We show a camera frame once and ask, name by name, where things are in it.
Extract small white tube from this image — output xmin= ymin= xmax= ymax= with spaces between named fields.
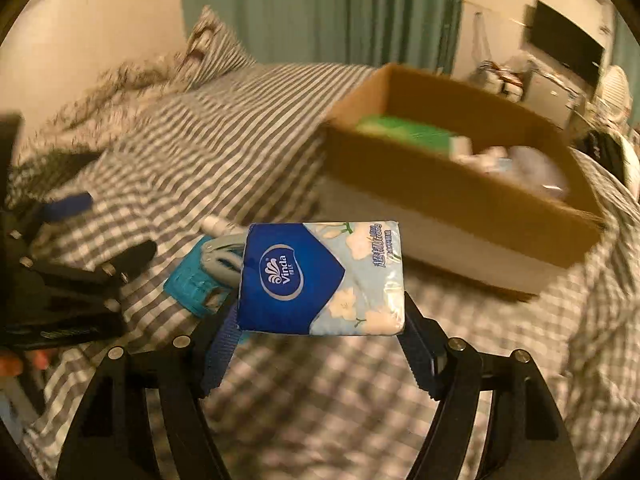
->
xmin=201 ymin=216 xmax=249 ymax=237

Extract striped pillow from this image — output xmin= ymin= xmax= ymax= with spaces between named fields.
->
xmin=172 ymin=5 xmax=257 ymax=92

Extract teal nail clipper package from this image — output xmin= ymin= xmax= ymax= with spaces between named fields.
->
xmin=163 ymin=236 xmax=247 ymax=319

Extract dark bag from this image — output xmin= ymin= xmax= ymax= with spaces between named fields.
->
xmin=575 ymin=129 xmax=640 ymax=188

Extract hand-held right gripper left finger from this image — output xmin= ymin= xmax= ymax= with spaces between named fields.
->
xmin=55 ymin=299 xmax=249 ymax=480

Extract blue floral tissue pack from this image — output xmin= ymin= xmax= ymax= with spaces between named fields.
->
xmin=236 ymin=220 xmax=406 ymax=337

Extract brown cardboard box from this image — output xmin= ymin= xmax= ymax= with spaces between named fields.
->
xmin=319 ymin=62 xmax=607 ymax=304

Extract white television cabinet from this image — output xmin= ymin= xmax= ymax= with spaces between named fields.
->
xmin=470 ymin=57 xmax=598 ymax=131

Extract black flat television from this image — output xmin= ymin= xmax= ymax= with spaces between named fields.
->
xmin=529 ymin=0 xmax=607 ymax=89

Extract green packet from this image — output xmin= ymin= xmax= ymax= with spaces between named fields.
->
xmin=354 ymin=113 xmax=462 ymax=149

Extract teal curtain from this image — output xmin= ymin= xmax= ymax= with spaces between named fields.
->
xmin=178 ymin=0 xmax=467 ymax=75

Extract person's left hand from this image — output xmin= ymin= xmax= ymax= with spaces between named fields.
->
xmin=0 ymin=349 xmax=50 ymax=378

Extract white round fan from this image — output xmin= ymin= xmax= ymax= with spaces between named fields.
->
xmin=599 ymin=65 xmax=633 ymax=123

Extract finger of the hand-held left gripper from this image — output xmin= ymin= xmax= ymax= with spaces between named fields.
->
xmin=30 ymin=192 xmax=94 ymax=241
xmin=20 ymin=239 xmax=159 ymax=292

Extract grey checked bed quilt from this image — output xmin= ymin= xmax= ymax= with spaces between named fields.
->
xmin=5 ymin=52 xmax=640 ymax=480

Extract white crumpled packets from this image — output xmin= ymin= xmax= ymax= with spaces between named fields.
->
xmin=450 ymin=136 xmax=572 ymax=196

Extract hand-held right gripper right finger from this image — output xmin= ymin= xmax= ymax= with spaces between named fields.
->
xmin=396 ymin=291 xmax=584 ymax=480

